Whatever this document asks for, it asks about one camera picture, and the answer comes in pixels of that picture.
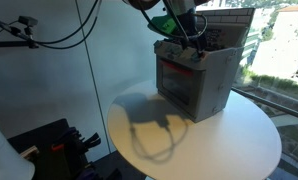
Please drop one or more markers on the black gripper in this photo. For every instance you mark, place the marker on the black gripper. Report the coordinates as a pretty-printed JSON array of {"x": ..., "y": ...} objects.
[{"x": 192, "y": 26}]

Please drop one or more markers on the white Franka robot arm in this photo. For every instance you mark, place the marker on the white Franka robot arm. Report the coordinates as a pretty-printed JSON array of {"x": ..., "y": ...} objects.
[{"x": 165, "y": 3}]

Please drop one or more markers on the grey toy stove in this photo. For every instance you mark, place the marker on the grey toy stove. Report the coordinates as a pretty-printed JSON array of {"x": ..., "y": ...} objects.
[{"x": 202, "y": 76}]

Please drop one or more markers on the white building outside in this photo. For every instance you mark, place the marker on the white building outside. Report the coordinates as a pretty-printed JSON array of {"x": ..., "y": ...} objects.
[{"x": 282, "y": 43}]

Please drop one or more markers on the black clamp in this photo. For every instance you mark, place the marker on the black clamp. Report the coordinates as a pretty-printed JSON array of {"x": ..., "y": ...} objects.
[{"x": 91, "y": 140}]

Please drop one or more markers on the beige block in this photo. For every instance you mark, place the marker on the beige block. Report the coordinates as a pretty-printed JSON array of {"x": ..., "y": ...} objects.
[{"x": 29, "y": 152}]

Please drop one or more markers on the white rounded object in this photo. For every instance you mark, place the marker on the white rounded object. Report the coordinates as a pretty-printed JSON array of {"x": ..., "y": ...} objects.
[{"x": 5, "y": 156}]

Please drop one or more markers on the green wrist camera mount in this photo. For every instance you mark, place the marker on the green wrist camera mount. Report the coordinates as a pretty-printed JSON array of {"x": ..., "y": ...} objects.
[{"x": 164, "y": 24}]

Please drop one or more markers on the grey window rail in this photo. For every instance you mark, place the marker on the grey window rail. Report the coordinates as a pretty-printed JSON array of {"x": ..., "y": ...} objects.
[{"x": 272, "y": 103}]

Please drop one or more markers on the black camera on stand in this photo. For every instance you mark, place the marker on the black camera on stand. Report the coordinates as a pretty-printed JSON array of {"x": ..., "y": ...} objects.
[{"x": 28, "y": 20}]

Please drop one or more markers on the black camera stand bar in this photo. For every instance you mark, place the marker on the black camera stand bar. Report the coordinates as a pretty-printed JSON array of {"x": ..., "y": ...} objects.
[{"x": 12, "y": 42}]

